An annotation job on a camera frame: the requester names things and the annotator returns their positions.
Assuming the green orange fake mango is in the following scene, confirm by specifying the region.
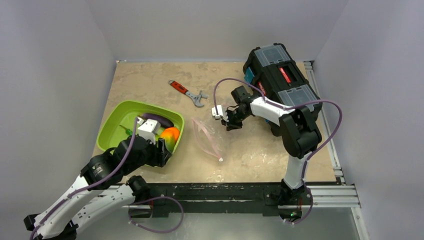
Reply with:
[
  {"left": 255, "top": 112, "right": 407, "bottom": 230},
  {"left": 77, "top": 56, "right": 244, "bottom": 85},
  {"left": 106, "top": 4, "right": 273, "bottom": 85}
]
[{"left": 159, "top": 127, "right": 180, "bottom": 153}]

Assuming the clear zip top bag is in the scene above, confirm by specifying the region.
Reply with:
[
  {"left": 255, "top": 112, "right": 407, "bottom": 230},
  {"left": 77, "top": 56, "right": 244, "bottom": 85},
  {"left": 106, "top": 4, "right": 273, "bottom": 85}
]
[{"left": 191, "top": 116, "right": 230, "bottom": 163}]

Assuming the purple fake eggplant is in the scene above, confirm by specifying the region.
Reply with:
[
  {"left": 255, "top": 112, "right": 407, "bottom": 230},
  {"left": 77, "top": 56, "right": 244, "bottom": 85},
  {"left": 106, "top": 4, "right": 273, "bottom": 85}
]
[{"left": 140, "top": 112, "right": 174, "bottom": 129}]

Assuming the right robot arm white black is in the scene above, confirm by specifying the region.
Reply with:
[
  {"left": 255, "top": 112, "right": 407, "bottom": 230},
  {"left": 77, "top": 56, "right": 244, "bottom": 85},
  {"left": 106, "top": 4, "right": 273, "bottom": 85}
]
[{"left": 221, "top": 86, "right": 322, "bottom": 204}]

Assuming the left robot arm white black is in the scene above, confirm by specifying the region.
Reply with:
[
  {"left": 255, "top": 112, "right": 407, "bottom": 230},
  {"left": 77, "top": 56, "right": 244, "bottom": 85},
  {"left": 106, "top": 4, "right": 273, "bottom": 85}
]
[{"left": 24, "top": 135, "right": 173, "bottom": 240}]

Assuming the green plastic tray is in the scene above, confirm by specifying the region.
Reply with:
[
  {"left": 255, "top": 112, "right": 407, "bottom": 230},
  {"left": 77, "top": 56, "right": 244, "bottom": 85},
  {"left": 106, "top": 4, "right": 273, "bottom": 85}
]
[{"left": 96, "top": 100, "right": 185, "bottom": 154}]

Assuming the black plastic toolbox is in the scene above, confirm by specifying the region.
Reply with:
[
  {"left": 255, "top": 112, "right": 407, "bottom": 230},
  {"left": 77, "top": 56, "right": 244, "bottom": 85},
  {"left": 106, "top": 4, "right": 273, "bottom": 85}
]
[{"left": 242, "top": 42, "right": 323, "bottom": 137}]

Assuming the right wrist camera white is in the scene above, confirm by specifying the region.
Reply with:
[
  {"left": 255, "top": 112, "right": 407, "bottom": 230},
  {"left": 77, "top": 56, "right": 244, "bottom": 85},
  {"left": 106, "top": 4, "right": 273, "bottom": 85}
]
[{"left": 211, "top": 105, "right": 229, "bottom": 122}]

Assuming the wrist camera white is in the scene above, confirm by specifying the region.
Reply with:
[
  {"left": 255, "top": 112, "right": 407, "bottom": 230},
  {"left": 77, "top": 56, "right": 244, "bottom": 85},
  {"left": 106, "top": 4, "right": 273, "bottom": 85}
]
[
  {"left": 211, "top": 105, "right": 229, "bottom": 122},
  {"left": 136, "top": 117, "right": 161, "bottom": 144}
]

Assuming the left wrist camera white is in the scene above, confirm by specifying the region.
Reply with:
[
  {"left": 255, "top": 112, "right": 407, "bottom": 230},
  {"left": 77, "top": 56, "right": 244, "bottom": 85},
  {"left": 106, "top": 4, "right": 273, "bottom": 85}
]
[{"left": 136, "top": 117, "right": 161, "bottom": 144}]

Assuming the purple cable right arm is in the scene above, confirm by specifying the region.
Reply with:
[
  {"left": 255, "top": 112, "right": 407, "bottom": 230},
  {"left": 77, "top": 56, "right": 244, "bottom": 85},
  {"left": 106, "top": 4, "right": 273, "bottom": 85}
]
[{"left": 212, "top": 78, "right": 343, "bottom": 226}]

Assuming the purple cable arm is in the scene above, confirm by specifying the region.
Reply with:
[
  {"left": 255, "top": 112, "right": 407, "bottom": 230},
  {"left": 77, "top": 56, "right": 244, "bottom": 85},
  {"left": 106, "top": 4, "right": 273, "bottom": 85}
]
[
  {"left": 212, "top": 78, "right": 343, "bottom": 226},
  {"left": 29, "top": 116, "right": 140, "bottom": 240}
]

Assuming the red handled adjustable wrench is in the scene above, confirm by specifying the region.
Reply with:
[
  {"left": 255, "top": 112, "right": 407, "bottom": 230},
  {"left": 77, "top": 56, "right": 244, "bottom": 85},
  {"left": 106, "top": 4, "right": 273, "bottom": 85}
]
[{"left": 168, "top": 79, "right": 208, "bottom": 108}]

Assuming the purple cable at base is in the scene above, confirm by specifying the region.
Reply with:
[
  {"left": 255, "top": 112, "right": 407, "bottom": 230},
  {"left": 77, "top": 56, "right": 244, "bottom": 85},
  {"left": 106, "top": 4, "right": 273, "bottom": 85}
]
[{"left": 127, "top": 196, "right": 185, "bottom": 234}]

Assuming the black mounting base rail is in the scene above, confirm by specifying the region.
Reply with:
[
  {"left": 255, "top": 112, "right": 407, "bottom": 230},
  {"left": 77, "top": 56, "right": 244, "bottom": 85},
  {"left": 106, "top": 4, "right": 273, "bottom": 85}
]
[{"left": 117, "top": 180, "right": 314, "bottom": 220}]

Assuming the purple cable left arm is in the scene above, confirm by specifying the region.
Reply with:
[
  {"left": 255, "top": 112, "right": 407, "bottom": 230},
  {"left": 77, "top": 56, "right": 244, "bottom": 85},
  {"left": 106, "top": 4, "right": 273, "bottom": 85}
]
[{"left": 29, "top": 116, "right": 140, "bottom": 240}]

